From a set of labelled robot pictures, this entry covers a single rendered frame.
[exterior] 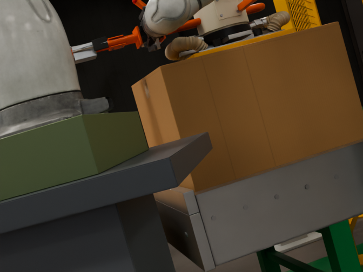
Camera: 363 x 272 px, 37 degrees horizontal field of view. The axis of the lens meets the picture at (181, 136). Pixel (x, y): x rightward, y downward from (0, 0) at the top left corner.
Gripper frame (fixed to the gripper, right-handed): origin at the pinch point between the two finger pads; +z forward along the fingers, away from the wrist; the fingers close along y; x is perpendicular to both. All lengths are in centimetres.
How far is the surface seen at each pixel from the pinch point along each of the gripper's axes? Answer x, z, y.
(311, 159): 26, -37, 48
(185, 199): -10, -37, 48
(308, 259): 59, 62, 109
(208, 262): -8, -37, 65
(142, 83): -4.9, 1.3, 14.1
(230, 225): 0, -37, 58
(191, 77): 4.8, -21.8, 17.6
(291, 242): 64, 91, 108
